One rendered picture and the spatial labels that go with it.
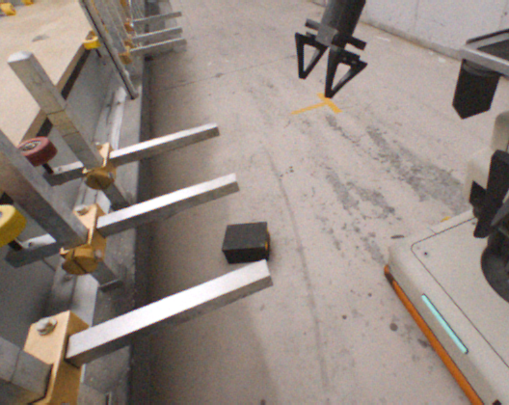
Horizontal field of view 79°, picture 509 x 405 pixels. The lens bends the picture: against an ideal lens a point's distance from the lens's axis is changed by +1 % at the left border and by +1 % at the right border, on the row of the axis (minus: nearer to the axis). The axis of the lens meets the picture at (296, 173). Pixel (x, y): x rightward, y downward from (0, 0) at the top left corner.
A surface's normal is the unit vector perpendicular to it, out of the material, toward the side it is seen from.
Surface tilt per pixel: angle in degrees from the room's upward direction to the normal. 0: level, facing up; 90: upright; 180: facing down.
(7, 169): 90
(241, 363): 0
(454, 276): 0
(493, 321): 0
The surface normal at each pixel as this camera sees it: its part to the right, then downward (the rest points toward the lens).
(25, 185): 0.36, 0.57
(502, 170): -0.95, 0.14
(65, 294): -0.12, -0.75
